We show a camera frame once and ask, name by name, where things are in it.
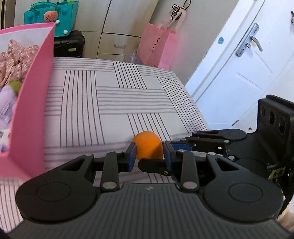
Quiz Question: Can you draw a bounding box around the orange beauty sponge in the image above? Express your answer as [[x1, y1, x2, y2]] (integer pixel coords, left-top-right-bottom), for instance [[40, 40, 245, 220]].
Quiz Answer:
[[132, 131, 164, 160]]

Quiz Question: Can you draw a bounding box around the purple plush toy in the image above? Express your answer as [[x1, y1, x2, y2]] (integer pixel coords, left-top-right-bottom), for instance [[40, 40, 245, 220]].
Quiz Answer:
[[1, 84, 17, 152]]

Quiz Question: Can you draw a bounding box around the green beauty sponge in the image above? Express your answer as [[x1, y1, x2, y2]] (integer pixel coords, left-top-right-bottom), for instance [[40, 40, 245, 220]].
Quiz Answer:
[[8, 81, 22, 96]]

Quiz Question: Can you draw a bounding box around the pink floral scrunchie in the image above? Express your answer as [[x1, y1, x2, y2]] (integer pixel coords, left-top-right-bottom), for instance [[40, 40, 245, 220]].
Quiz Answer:
[[1, 39, 39, 88]]

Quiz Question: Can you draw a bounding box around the pink storage box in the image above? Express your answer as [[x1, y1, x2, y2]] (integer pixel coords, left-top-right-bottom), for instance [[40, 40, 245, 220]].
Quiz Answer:
[[1, 23, 55, 181]]

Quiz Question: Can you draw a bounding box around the white door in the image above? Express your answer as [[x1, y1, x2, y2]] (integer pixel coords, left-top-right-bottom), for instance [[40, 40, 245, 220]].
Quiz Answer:
[[185, 1, 293, 131]]

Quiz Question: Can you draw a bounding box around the pink paper gift bag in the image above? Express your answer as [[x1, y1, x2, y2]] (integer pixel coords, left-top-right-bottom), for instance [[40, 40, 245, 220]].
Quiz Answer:
[[137, 22, 178, 70]]

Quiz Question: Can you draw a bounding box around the black suitcase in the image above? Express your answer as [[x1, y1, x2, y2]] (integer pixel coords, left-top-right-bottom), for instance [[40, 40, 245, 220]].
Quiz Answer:
[[53, 30, 85, 58]]

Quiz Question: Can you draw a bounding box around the grey wardrobe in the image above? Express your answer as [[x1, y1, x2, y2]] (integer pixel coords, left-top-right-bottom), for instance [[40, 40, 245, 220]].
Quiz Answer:
[[13, 0, 162, 61]]

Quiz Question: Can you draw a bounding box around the teal felt tote bag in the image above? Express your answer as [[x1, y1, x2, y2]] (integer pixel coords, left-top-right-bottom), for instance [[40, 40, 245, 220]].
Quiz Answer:
[[23, 1, 79, 37]]

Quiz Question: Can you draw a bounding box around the silver door handle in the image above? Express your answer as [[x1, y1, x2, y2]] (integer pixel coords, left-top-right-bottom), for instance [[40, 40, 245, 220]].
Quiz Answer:
[[236, 23, 263, 57]]

